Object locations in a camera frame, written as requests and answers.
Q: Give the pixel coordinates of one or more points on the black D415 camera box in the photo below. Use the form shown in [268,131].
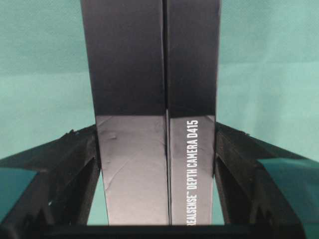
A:
[153,71]

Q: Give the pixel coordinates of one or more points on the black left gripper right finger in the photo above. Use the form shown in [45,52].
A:
[265,192]

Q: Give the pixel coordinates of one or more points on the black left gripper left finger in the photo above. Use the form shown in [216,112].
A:
[52,184]

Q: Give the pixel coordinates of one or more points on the green table cloth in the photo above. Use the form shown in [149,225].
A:
[268,72]

